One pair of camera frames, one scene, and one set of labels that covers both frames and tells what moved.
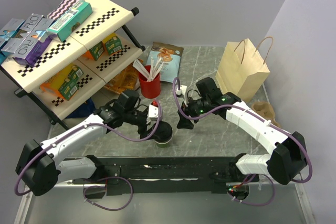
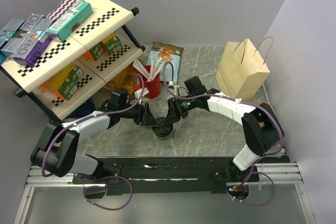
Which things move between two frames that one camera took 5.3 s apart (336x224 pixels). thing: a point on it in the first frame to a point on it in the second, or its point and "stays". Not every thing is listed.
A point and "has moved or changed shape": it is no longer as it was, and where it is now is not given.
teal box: x=63 y=27 stays
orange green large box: x=65 y=83 stays
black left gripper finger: x=143 y=131 to x=149 y=118
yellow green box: x=112 y=43 stays
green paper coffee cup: x=164 y=145 has moved or changed shape
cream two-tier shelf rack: x=66 y=74 stays
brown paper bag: x=241 y=68 stays
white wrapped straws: x=153 y=72 stays
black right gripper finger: x=184 y=123 to x=171 y=118
